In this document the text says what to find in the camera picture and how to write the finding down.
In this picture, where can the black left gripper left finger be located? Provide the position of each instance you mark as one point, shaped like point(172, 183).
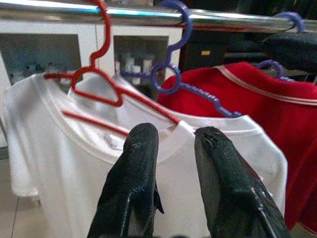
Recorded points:
point(133, 173)

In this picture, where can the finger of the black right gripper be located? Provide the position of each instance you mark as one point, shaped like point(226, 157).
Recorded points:
point(292, 52)

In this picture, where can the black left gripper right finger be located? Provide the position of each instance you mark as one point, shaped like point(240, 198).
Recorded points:
point(223, 186)

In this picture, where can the purple plastic hanger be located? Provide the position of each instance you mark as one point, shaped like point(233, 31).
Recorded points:
point(280, 70)
point(188, 27)

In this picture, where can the red plastic hanger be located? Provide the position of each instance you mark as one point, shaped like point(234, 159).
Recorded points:
point(108, 29)

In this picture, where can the red t-shirt white trim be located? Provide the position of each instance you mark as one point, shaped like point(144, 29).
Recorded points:
point(272, 119)

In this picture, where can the white glass-door cabinet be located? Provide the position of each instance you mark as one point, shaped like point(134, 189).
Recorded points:
point(22, 27)

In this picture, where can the chrome clothes rail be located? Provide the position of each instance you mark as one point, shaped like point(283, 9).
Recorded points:
point(143, 15)

